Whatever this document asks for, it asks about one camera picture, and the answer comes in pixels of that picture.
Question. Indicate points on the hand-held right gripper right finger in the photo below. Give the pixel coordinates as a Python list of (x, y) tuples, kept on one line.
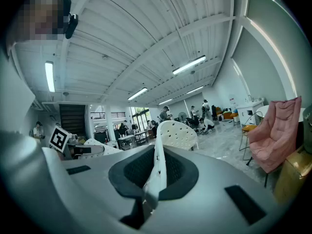
[(207, 203)]

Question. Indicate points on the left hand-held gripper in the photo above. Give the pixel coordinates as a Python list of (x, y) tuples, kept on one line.
[(58, 139)]

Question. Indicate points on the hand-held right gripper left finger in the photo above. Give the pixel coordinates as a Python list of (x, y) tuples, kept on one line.
[(92, 191)]

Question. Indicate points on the white dotted bath mat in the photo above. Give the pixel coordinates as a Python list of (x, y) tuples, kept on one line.
[(178, 133)]

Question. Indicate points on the black staircase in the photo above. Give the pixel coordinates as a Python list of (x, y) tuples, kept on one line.
[(72, 118)]

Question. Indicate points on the white top metal table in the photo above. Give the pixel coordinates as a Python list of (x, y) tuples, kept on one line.
[(126, 138)]

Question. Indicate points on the small black metal table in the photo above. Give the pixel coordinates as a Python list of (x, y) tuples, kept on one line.
[(141, 133)]

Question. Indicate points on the long ceiling light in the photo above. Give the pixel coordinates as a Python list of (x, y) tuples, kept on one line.
[(189, 64), (195, 90), (50, 77), (137, 93), (165, 101)]

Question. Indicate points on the orange sofa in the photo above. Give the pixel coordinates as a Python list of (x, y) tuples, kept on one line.
[(230, 116)]

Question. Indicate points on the black standing fan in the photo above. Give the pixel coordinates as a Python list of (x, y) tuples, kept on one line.
[(181, 116)]

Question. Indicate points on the yellow wooden cabinet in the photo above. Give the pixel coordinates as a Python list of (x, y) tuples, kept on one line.
[(295, 172)]

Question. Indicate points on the pink padded chair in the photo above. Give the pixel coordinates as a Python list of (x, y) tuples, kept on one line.
[(275, 135)]

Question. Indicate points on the white round table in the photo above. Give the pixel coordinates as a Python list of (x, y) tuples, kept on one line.
[(263, 110)]

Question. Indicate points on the white sink counter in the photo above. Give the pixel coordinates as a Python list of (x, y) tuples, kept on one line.
[(253, 104)]

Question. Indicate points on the person's head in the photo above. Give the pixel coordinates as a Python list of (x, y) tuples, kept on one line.
[(41, 16)]

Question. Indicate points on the black head-worn camera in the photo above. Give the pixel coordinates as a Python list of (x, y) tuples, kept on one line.
[(72, 27)]

